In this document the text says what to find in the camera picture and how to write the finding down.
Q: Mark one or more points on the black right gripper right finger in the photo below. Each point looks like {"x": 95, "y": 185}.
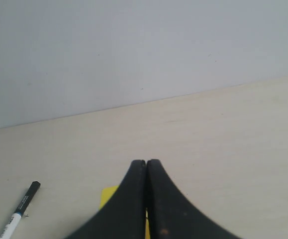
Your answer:
{"x": 171, "y": 215}

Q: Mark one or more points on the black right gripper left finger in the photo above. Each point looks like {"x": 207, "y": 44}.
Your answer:
{"x": 124, "y": 214}

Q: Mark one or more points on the yellow foam cube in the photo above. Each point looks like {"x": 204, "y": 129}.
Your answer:
{"x": 107, "y": 193}

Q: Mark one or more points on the black and white marker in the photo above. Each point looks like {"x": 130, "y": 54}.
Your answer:
{"x": 19, "y": 211}

